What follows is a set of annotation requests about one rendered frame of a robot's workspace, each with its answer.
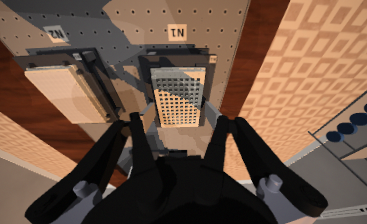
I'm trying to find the white well plate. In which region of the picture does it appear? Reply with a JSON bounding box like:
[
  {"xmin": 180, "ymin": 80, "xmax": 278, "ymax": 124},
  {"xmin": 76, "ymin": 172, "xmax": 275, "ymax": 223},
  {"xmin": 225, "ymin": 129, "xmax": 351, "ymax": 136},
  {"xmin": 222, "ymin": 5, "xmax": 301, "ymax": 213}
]
[{"xmin": 150, "ymin": 67, "xmax": 205, "ymax": 128}]

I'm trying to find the grey label with black text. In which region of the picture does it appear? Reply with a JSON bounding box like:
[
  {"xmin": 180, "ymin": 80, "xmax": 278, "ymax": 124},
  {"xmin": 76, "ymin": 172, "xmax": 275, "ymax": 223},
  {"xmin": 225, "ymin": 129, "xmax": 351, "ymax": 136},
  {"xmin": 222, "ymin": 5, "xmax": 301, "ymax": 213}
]
[{"xmin": 44, "ymin": 25, "xmax": 69, "ymax": 43}]

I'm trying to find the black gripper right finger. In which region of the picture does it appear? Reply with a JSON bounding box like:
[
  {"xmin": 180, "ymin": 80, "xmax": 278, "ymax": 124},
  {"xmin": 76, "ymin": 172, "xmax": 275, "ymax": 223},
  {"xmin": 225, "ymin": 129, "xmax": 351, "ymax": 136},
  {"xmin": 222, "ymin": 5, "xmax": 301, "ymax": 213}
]
[{"xmin": 193, "ymin": 101, "xmax": 328, "ymax": 224}]

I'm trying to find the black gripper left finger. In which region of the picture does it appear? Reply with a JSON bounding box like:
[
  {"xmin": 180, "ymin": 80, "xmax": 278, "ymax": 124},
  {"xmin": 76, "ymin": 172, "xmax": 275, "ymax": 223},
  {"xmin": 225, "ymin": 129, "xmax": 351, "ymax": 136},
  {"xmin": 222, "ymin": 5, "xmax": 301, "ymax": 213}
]
[{"xmin": 24, "ymin": 103, "xmax": 164, "ymax": 224}]

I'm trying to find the tan square label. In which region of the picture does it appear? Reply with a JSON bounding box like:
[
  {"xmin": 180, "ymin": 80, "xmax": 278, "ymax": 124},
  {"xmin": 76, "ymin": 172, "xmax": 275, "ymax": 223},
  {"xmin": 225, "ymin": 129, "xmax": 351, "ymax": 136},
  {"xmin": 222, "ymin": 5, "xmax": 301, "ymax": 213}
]
[{"xmin": 168, "ymin": 24, "xmax": 187, "ymax": 41}]

